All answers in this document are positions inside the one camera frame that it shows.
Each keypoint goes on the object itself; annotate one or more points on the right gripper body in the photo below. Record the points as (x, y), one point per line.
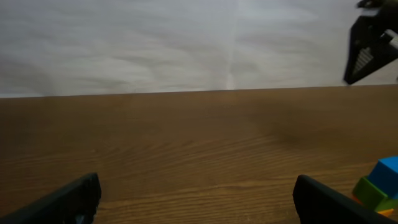
(388, 11)

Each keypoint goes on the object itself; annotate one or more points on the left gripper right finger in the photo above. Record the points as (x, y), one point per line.
(323, 205)

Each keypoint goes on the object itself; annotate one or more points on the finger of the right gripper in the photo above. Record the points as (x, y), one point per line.
(362, 46)

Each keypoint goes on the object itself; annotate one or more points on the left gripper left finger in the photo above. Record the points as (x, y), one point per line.
(62, 202)

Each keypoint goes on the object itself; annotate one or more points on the orange cube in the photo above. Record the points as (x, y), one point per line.
(385, 212)

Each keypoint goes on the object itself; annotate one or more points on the blue cube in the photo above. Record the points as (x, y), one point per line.
(387, 177)

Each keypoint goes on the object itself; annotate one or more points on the green cube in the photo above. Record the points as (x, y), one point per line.
(368, 193)

